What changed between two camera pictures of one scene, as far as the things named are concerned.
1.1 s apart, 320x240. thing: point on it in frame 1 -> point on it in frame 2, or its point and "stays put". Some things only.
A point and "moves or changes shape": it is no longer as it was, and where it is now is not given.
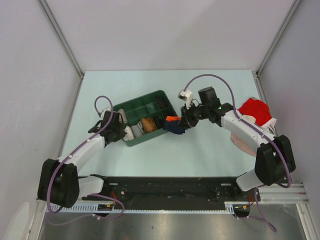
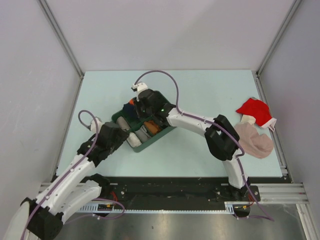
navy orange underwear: [171, 125] -> [129, 108]
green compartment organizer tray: [156, 105] moves or changes shape
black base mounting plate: [175, 189] stays put
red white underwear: [257, 111] stays put
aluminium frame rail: [282, 195] stays put
